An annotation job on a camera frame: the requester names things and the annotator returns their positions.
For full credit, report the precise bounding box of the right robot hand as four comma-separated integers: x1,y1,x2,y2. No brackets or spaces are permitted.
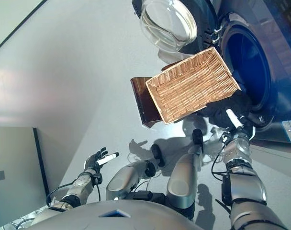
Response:
225,109,257,142

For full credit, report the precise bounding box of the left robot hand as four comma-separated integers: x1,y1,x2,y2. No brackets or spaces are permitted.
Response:
85,147,120,173

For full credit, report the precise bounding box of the black cloth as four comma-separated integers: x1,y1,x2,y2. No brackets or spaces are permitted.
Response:
204,92,254,128

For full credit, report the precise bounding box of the grey front-load washing machine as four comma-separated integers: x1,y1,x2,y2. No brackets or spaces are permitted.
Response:
200,0,291,146

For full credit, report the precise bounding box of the round glass washing machine door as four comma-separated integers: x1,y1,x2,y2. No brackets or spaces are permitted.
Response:
132,0,220,55

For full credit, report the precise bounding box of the left silver robot leg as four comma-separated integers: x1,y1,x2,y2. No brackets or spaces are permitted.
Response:
105,143,166,201

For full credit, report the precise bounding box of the silver robot leg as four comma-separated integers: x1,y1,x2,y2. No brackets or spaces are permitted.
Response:
105,143,166,201
166,128,204,220

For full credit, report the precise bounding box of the silver robot torso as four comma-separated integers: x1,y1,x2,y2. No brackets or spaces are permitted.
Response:
16,190,232,230

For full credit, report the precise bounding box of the wicker laundry basket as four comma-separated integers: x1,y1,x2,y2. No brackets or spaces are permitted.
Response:
145,46,243,125

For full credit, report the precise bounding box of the brown glossy side table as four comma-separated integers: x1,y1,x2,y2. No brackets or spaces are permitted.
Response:
130,61,198,129

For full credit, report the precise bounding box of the right silver robot leg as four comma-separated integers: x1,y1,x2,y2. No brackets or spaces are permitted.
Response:
166,128,204,220

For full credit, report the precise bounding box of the thin grey floor cable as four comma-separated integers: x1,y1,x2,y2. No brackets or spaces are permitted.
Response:
127,152,165,179

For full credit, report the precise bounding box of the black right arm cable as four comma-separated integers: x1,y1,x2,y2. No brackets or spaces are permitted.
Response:
211,140,230,181

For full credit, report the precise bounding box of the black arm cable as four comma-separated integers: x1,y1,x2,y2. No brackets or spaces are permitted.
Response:
46,182,101,209
211,140,230,181

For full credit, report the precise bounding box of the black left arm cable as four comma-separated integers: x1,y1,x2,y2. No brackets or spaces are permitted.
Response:
46,182,101,209

